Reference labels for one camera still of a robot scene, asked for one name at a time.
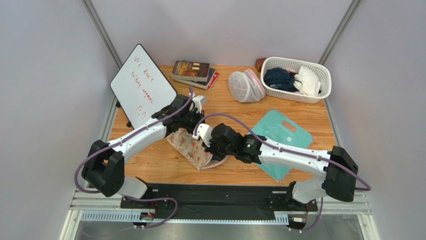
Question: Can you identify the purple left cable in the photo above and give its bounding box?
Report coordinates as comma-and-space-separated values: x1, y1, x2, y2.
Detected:
73, 85, 195, 231

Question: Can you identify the purple cable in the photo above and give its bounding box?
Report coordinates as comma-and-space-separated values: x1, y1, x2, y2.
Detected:
73, 85, 195, 231
193, 113, 372, 234

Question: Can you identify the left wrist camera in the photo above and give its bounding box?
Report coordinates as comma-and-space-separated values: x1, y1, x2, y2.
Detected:
191, 95, 207, 114

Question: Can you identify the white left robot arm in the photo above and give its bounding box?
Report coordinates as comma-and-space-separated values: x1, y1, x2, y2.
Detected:
76, 94, 207, 199

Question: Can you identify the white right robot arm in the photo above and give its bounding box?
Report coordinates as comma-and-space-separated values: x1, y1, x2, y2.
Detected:
193, 123, 359, 204

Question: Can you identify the small brown wooden block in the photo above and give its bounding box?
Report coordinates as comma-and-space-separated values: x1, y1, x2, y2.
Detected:
254, 57, 267, 73

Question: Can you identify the white whiteboard with red writing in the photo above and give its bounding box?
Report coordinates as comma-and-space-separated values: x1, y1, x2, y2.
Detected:
110, 44, 178, 129

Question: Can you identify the white bra in basket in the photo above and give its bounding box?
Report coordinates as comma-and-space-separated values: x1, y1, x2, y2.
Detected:
293, 66, 321, 97

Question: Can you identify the aluminium frame rail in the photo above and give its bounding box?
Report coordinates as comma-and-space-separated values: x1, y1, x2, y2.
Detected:
59, 190, 380, 240

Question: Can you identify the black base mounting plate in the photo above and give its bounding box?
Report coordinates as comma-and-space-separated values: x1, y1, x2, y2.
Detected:
120, 183, 319, 221

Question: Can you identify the dark blue knit garment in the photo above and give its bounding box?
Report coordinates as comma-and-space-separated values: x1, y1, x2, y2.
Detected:
263, 67, 298, 93

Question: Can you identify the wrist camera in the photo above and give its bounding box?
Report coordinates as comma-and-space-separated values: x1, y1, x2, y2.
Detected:
191, 95, 207, 114
192, 123, 213, 148

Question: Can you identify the bottom red-spined book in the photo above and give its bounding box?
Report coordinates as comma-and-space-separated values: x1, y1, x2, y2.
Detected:
181, 68, 221, 90

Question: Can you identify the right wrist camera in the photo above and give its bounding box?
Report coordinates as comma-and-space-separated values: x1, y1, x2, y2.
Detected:
192, 123, 213, 148

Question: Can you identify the teal folding board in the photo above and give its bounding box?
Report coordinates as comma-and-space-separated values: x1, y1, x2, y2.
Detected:
251, 110, 313, 182

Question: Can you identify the top dark book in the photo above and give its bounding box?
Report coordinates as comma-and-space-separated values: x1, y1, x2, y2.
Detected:
171, 60, 210, 82

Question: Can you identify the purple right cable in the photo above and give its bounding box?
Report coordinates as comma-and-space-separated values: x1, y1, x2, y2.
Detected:
193, 113, 372, 234

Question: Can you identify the white round mesh laundry bag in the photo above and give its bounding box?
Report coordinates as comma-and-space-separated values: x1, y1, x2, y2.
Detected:
228, 68, 266, 103

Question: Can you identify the floral mesh laundry bag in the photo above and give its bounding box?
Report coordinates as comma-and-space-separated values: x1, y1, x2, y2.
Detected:
165, 128, 228, 170

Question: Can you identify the white plastic basket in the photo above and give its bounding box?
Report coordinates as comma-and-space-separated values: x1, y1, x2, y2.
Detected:
260, 57, 332, 104

